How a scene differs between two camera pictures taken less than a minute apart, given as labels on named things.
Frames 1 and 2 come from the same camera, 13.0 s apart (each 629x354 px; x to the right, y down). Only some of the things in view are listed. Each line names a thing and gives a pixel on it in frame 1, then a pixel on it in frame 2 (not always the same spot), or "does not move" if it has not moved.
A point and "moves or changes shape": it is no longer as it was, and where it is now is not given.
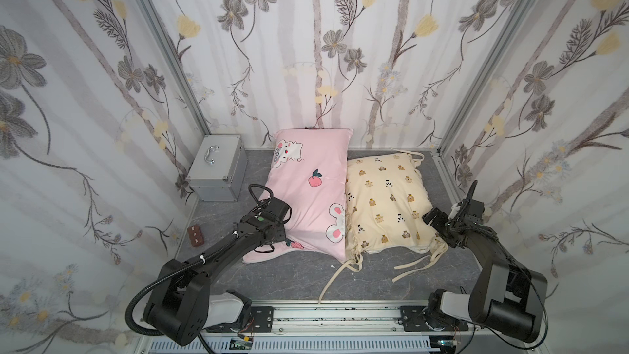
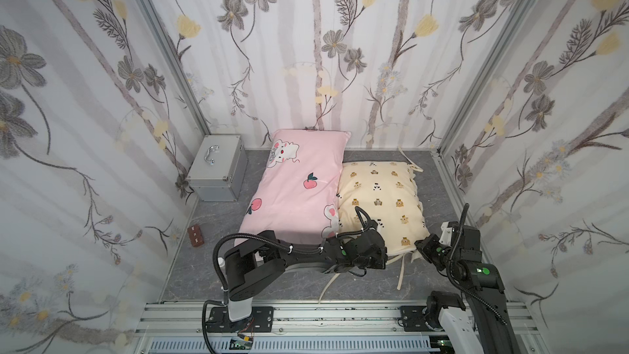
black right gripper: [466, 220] -> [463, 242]
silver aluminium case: [219, 168] does not move
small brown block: [196, 236] does not move
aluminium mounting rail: [337, 328] does not move
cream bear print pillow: [388, 209] moves or changes shape
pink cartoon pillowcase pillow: [308, 172] does not move
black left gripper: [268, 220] -> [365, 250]
